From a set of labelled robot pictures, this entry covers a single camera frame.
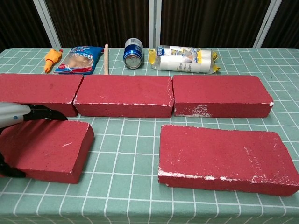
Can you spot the wooden stick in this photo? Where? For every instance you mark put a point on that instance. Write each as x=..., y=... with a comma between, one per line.
x=106, y=60

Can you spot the blue snack bag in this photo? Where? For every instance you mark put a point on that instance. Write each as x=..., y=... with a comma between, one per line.
x=78, y=61

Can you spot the yellow rubber chicken toy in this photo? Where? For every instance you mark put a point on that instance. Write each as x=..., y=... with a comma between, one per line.
x=52, y=58

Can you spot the green checked tablecloth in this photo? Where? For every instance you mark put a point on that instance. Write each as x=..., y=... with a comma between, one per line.
x=128, y=151

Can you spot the white partition frame post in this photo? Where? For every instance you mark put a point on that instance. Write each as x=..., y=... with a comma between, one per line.
x=268, y=23
x=46, y=23
x=154, y=23

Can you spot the clear pack of white rolls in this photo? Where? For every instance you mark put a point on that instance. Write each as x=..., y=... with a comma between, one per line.
x=184, y=59

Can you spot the red brick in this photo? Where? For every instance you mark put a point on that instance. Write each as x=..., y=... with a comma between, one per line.
x=37, y=88
x=123, y=91
x=222, y=156
x=46, y=149
x=219, y=91

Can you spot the dark brown curtain panel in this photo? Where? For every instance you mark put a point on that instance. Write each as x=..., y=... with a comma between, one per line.
x=210, y=21
x=287, y=25
x=16, y=23
x=98, y=21

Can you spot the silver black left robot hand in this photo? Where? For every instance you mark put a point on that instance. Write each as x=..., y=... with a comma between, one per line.
x=11, y=113

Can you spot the blue soda can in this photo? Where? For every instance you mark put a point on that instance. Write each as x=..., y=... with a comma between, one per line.
x=133, y=53

